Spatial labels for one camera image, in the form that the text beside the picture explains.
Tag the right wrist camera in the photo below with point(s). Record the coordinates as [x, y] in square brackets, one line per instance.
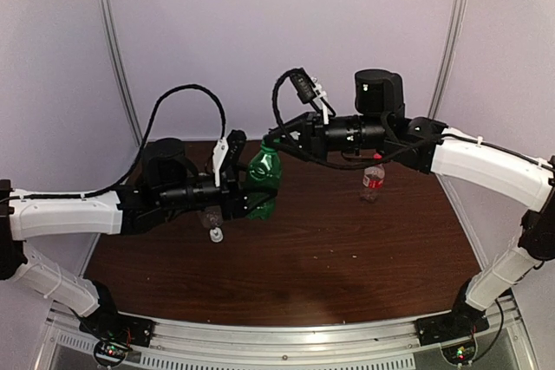
[310, 91]

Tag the aluminium corner post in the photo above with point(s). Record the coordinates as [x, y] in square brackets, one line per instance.
[454, 27]

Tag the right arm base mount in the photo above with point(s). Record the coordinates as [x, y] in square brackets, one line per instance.
[454, 330]

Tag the clear plastic bottle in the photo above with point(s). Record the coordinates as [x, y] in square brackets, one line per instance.
[211, 218]

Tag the white flip bottle cap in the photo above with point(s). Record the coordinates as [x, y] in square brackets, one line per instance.
[216, 235]

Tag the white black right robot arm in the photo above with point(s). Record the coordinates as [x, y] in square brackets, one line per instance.
[429, 146]

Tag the left aluminium frame post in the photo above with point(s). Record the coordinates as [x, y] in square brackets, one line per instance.
[120, 76]

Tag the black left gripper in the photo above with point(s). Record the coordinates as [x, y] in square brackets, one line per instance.
[232, 202]

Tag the green plastic bottle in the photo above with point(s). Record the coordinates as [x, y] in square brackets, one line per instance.
[264, 171]

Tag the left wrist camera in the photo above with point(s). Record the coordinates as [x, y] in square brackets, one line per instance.
[226, 153]

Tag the clear bottle red cap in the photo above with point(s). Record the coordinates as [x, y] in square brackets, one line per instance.
[372, 180]

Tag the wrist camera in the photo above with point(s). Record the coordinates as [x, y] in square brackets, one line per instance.
[310, 91]
[226, 153]

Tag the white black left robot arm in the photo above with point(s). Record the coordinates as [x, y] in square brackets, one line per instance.
[169, 184]

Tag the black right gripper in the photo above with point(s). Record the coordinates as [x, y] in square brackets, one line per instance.
[313, 145]

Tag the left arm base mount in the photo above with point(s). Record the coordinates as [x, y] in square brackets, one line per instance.
[116, 333]

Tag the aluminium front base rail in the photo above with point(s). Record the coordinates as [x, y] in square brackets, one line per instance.
[389, 344]

